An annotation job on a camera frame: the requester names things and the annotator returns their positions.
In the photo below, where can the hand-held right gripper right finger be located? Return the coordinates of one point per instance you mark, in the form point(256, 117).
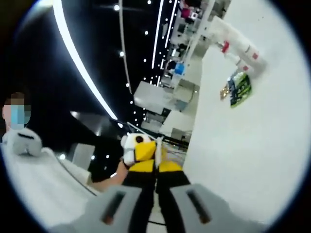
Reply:
point(175, 194)

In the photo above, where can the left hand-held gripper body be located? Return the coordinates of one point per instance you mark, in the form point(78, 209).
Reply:
point(130, 148)

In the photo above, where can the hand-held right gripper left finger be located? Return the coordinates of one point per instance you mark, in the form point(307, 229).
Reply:
point(138, 194)

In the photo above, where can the white skincare bottle red collar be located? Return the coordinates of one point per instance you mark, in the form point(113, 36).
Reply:
point(253, 59)

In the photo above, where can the blue storage bin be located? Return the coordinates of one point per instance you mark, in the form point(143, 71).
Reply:
point(179, 69)

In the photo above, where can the small gold sachet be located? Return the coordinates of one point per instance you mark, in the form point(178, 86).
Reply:
point(224, 93)

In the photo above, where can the curved ceiling light strip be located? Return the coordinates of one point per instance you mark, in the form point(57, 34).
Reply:
point(80, 60)

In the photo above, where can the white chest-worn device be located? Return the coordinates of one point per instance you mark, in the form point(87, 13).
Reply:
point(22, 143)

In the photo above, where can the blue sachet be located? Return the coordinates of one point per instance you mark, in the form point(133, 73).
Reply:
point(232, 85)

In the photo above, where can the green sachet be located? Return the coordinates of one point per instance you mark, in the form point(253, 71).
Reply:
point(241, 89)

